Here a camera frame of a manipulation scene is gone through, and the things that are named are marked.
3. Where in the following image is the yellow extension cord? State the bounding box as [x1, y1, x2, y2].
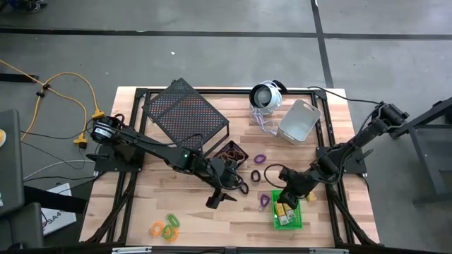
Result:
[0, 59, 106, 149]

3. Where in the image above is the black flat floor bar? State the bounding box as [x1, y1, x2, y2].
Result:
[0, 73, 40, 84]

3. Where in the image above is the black floor cable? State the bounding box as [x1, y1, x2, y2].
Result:
[20, 118, 110, 142]

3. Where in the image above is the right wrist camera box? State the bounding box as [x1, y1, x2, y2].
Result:
[278, 168, 295, 183]

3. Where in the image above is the silver bracket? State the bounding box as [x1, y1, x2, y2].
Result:
[112, 246, 153, 254]
[309, 248, 350, 254]

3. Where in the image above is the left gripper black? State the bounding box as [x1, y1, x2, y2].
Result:
[206, 160, 248, 209]

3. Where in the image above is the white bullet security camera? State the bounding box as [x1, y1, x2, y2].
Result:
[249, 80, 289, 116]

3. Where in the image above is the black slotted plastic basket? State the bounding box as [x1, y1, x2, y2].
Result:
[213, 140, 250, 171]

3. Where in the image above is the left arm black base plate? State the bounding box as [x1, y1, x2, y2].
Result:
[85, 143, 145, 174]

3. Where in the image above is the white plastic bin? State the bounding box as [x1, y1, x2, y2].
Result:
[277, 99, 322, 145]

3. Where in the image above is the black perforated metal stand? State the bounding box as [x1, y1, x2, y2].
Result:
[141, 77, 230, 158]

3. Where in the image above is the white camera cable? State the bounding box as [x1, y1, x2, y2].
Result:
[249, 107, 280, 137]

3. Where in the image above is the person's foot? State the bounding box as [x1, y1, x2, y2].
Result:
[6, 0, 49, 11]

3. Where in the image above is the orange coil bracelet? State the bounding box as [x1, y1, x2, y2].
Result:
[148, 221, 165, 237]
[165, 227, 180, 243]

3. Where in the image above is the grey cabinet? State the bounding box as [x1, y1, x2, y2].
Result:
[0, 109, 25, 217]

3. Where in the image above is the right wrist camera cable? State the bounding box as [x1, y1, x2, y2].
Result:
[263, 164, 287, 190]

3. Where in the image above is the white printed cardboard box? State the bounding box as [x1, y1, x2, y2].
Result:
[41, 182, 78, 236]

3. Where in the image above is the black power cable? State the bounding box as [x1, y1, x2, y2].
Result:
[307, 86, 383, 106]

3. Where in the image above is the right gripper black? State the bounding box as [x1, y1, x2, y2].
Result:
[281, 169, 314, 210]

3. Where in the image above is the white floor cable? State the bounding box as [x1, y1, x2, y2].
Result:
[23, 160, 96, 181]

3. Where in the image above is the green slotted plastic basket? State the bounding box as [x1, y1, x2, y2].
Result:
[270, 189, 304, 231]

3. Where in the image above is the dark grey metal table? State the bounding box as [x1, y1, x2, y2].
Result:
[390, 97, 452, 205]

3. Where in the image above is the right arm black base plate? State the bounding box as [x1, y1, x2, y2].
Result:
[316, 145, 374, 176]

